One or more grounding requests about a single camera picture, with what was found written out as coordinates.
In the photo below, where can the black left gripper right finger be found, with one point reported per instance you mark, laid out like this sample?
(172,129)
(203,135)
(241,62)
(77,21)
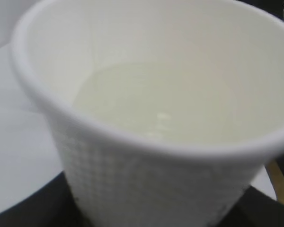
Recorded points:
(254,209)

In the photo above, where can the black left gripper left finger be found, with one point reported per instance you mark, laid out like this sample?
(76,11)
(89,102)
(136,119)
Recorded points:
(51,206)

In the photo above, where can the white paper cup green logo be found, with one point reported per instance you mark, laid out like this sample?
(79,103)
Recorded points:
(162,111)

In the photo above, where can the yellow-brown object beyond table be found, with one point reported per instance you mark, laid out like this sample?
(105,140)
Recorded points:
(277,179)

